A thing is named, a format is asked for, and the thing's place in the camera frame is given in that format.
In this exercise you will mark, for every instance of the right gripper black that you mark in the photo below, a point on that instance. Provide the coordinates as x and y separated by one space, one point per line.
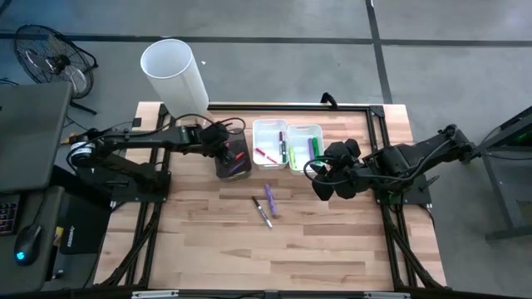
341 182

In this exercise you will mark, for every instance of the lavender highlighter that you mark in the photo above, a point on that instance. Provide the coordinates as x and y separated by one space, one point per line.
271 201

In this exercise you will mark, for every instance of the red-orange highlighter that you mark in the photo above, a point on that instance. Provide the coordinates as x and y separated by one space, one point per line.
239 156

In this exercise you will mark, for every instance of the black box with white logo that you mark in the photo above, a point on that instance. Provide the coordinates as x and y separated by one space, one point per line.
83 228

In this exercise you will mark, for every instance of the dark brown plastic bin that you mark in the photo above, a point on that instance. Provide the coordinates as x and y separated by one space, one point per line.
248 164

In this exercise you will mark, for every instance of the yellow power plug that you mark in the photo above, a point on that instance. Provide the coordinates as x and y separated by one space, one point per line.
68 138

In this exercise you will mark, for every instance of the white plastic bin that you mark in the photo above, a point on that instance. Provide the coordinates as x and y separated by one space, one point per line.
301 133
266 135

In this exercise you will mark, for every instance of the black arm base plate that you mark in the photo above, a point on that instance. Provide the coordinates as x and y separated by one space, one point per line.
124 194
415 197

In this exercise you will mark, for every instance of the small black block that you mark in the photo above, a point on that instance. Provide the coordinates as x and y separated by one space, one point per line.
136 122

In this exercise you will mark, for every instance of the red thin marker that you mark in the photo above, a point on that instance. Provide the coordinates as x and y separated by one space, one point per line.
266 155

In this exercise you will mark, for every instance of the purple highlighter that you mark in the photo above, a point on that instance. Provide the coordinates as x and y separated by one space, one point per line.
311 148

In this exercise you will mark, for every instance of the silver edge bracket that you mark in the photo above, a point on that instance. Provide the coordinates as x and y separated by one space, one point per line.
154 294
386 295

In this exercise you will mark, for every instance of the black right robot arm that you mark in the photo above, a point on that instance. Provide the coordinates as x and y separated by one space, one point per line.
415 153

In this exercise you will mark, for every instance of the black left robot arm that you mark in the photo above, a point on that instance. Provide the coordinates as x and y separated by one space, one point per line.
145 137

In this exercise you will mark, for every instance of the black computer mouse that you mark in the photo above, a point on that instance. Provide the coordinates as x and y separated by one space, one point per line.
28 243

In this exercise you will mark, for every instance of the grey monitor back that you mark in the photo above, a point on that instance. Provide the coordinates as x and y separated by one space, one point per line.
33 133

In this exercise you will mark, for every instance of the black floor fan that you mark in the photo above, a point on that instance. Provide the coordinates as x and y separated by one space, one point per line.
54 62

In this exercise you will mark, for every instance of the white lamp with wooden base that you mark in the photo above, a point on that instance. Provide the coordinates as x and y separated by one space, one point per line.
174 79

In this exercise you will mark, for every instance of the dark green thin marker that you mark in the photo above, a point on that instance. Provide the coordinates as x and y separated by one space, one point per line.
284 154

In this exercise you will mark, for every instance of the black aluminium table frame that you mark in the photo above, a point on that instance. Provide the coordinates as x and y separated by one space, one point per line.
291 107

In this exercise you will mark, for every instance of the dark purple marker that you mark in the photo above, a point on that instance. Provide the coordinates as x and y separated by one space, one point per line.
237 167

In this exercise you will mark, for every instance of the yellow thin marker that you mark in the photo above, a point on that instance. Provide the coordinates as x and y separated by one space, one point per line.
235 176

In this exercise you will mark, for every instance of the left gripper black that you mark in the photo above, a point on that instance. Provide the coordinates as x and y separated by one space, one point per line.
214 139

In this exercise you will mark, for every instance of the backlit black keyboard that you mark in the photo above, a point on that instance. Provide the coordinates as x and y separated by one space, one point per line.
8 216

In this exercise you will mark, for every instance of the dark metal stand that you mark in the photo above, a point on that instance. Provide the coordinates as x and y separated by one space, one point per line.
500 195

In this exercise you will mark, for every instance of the dark grey side desk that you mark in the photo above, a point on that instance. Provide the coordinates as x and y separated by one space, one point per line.
25 278

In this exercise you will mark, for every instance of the maroon thin marker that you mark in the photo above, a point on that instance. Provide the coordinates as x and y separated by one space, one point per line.
281 139

